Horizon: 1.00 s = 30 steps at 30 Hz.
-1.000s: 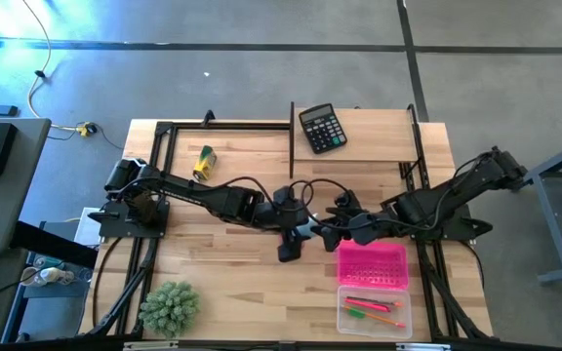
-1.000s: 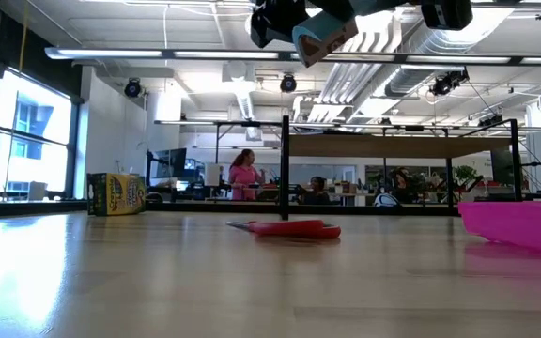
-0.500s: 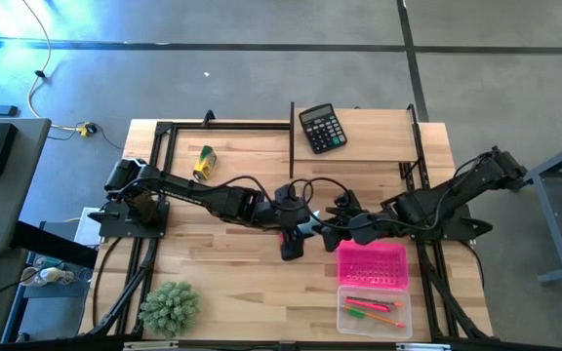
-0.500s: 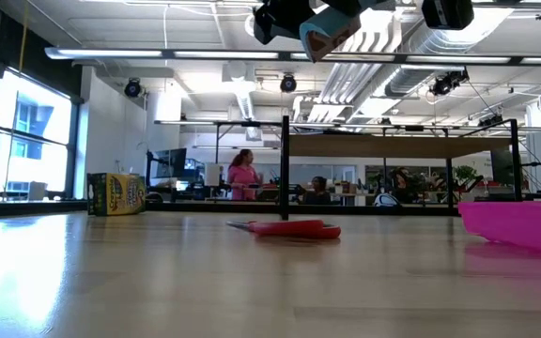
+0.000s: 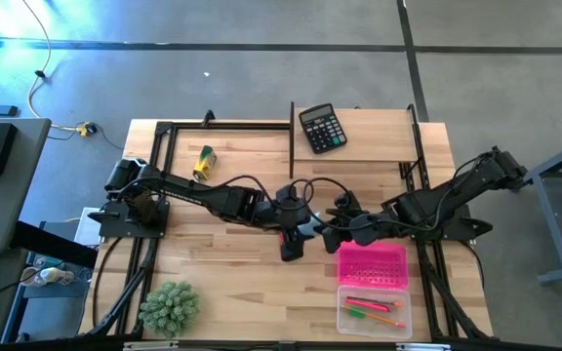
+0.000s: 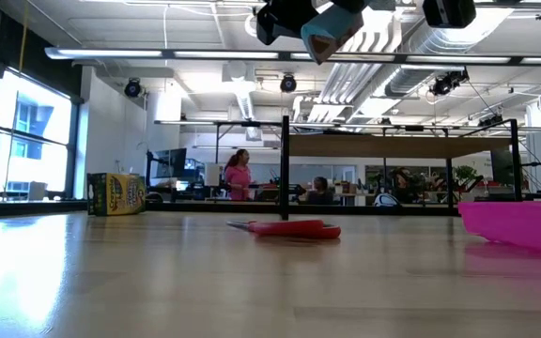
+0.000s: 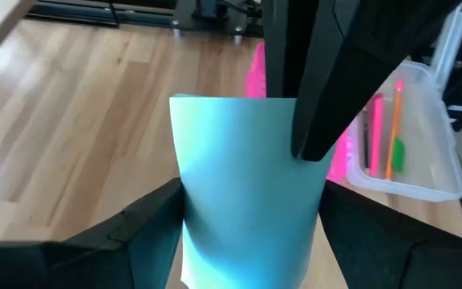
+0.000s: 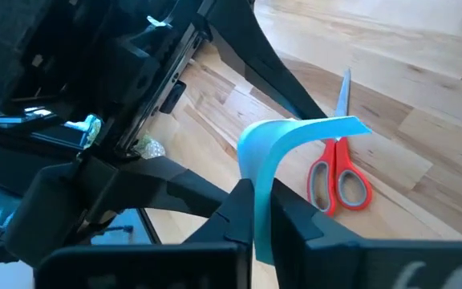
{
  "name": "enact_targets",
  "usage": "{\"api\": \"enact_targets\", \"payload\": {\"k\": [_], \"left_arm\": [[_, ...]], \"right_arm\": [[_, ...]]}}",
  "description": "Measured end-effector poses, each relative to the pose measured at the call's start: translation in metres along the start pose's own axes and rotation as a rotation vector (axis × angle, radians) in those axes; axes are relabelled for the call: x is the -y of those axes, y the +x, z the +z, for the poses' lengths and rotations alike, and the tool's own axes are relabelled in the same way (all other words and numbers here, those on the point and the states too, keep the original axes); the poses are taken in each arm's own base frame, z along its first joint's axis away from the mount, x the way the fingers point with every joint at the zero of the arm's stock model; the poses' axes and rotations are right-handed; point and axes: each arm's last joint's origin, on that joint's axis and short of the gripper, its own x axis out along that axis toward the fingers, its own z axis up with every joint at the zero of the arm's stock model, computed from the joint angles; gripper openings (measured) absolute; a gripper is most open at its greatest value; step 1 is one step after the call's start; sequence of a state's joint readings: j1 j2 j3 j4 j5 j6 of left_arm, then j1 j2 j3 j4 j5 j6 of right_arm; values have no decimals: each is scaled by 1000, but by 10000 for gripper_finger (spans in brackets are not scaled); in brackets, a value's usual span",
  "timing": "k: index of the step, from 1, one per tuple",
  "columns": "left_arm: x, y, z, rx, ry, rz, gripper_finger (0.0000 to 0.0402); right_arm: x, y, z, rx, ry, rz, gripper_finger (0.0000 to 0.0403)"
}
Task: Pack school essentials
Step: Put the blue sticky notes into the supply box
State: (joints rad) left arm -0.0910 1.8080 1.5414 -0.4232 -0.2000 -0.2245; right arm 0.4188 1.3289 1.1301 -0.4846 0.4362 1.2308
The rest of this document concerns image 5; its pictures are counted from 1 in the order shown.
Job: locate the yellow plug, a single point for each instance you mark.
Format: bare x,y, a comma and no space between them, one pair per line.
86,129

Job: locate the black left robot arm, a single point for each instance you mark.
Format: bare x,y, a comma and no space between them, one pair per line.
183,187

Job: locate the black beam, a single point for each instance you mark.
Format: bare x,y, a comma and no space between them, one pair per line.
52,244

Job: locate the green artificial plant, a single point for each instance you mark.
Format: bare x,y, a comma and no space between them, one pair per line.
170,309

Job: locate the white box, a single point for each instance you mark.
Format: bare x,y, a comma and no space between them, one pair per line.
86,234

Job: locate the black desk calculator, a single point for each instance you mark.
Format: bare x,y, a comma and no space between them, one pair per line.
322,129

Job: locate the yellow green crayon box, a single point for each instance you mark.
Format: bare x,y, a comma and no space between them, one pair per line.
205,163

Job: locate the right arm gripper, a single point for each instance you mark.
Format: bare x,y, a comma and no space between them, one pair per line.
359,228

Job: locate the pink marker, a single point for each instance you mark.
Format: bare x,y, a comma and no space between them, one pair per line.
369,305
369,300

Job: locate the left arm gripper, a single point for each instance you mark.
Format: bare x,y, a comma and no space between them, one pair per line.
292,207

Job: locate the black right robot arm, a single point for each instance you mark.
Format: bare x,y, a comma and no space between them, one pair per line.
422,207

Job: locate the wooden shelf with black legs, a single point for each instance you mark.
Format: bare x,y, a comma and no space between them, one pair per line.
378,136

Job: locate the clear pencil box pink lid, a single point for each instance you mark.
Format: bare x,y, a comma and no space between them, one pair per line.
373,265

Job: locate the orange pencil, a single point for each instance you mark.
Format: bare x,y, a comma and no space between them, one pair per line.
383,319

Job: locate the plastic bottle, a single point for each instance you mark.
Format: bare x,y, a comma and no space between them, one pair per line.
54,277

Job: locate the black aluminium table frame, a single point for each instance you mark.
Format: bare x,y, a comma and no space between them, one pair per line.
232,126

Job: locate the silver metal bracket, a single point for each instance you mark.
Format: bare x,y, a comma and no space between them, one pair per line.
422,347
149,345

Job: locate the green eraser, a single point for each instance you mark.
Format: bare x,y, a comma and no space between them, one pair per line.
357,313

